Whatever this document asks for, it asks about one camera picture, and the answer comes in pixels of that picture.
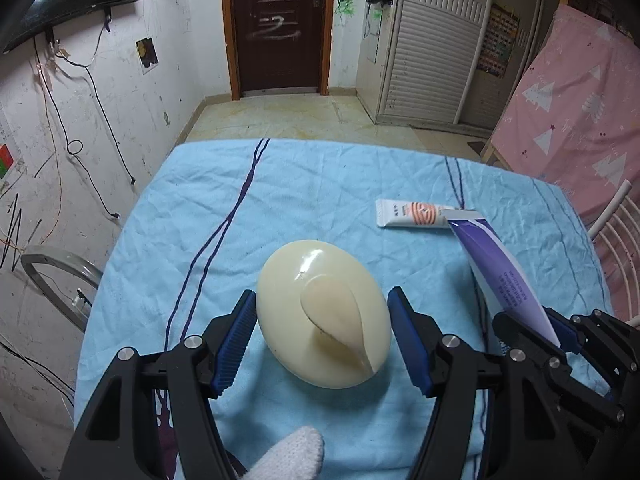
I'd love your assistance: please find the white louvered wardrobe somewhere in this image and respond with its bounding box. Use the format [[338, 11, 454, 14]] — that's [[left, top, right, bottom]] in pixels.
[[375, 0, 546, 128]]

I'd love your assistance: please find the grey metal hoop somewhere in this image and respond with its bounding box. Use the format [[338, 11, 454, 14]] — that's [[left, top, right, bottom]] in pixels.
[[21, 254, 103, 333]]

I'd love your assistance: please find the pink tree-print cloth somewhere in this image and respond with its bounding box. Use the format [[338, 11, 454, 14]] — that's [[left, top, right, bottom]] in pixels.
[[490, 2, 640, 321]]

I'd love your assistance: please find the yellow and black wall picture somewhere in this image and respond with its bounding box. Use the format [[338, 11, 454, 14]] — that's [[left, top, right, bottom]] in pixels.
[[136, 37, 160, 76]]

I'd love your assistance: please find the black wall cable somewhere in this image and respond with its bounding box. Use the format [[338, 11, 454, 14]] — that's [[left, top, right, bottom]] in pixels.
[[34, 10, 138, 221]]

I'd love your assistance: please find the wooden bed frame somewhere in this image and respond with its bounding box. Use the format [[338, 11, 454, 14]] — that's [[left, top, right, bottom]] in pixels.
[[480, 137, 507, 167]]

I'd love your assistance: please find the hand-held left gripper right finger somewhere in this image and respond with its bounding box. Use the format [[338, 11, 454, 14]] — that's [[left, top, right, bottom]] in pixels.
[[387, 286, 597, 480]]

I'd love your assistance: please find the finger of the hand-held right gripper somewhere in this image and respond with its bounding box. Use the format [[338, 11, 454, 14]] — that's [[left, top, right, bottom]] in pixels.
[[492, 311, 627, 432], [544, 306, 640, 411]]

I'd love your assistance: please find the white wire rack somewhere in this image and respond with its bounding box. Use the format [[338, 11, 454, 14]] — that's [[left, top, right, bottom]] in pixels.
[[587, 179, 640, 328]]

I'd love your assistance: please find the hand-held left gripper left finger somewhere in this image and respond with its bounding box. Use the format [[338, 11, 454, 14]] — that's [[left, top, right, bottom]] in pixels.
[[59, 289, 258, 480]]

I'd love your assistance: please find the dark brown door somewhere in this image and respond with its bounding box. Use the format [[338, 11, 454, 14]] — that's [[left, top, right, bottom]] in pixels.
[[221, 0, 337, 102]]

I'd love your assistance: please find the purple tube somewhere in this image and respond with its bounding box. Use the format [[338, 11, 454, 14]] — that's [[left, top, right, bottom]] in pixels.
[[446, 217, 562, 347]]

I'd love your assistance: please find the person's left hand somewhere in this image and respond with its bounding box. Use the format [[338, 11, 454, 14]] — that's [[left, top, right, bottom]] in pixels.
[[239, 426, 326, 480]]

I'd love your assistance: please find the light blue tablecloth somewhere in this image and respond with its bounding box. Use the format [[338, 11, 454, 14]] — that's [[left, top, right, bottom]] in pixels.
[[74, 137, 613, 480]]

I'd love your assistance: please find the cream oval lid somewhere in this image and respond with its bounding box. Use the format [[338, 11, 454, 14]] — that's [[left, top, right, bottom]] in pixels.
[[256, 240, 392, 390]]

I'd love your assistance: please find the colourful chart poster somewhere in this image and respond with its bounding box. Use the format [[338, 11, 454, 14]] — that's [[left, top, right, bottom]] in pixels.
[[476, 2, 518, 78]]

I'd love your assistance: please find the white and orange tube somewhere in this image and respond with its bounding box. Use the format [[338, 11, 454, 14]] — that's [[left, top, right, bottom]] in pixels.
[[375, 198, 453, 231]]

